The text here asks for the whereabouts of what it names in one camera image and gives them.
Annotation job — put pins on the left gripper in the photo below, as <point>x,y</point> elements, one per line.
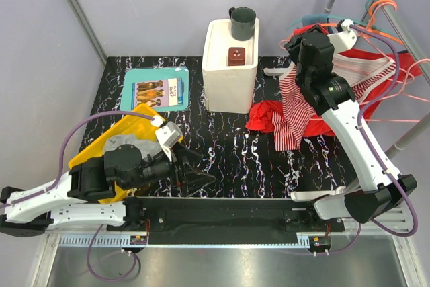
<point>193,181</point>

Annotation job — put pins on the orange plastic hanger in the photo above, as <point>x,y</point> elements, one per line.
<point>372,11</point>

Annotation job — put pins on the metal clothes rack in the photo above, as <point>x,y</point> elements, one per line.
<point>413,48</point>

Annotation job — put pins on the white foam box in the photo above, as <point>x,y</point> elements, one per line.
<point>228,88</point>

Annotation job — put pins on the teal tray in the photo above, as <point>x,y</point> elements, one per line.
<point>154,74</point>

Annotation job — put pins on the dark green mug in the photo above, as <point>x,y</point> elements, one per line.
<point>242,23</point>

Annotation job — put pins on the white rack foot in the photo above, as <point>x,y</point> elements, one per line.
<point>305,196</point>

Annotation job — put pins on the red white striped tank top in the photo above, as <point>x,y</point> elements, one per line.
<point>362,75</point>

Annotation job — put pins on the yellow plastic basket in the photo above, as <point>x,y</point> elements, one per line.
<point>143,121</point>

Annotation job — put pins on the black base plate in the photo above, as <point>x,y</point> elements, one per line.
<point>222,221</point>

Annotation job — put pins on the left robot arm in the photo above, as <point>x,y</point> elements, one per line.
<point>30,213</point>

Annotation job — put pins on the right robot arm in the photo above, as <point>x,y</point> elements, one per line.
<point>382,187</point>

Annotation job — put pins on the grey tank top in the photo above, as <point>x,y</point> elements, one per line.
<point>146,147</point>

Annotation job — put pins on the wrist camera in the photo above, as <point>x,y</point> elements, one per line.
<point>345,39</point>
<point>168,135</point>

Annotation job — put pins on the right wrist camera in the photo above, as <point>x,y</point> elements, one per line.
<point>345,39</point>

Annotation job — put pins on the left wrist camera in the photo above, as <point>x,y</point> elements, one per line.
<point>168,135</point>

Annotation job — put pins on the brown square box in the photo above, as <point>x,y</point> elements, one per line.
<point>236,56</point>

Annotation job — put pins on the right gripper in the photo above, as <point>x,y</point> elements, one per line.
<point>293,47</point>

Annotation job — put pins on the dog picture book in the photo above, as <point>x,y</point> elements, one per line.
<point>158,94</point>

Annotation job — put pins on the crumpled red cloth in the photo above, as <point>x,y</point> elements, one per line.
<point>261,114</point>

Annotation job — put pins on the teal plastic hanger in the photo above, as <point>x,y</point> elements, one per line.
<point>338,18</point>

